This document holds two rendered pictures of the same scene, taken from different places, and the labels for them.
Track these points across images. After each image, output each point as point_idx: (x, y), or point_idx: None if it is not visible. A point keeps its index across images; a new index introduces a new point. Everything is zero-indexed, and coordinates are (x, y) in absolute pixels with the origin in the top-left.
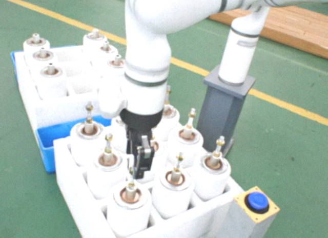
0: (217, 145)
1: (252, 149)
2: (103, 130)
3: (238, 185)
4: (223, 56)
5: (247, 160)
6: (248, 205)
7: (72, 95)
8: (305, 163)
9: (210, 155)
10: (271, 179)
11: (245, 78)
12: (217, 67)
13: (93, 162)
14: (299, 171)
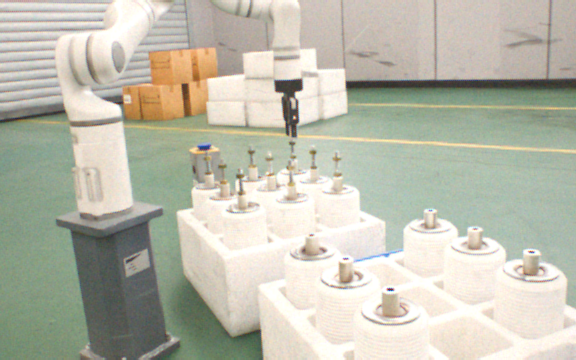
0: (209, 163)
1: (54, 349)
2: (321, 191)
3: (180, 213)
4: (127, 170)
5: (85, 333)
6: (211, 148)
7: (389, 259)
8: None
9: (209, 187)
10: (73, 313)
11: (78, 215)
12: (113, 223)
13: (327, 176)
14: (10, 324)
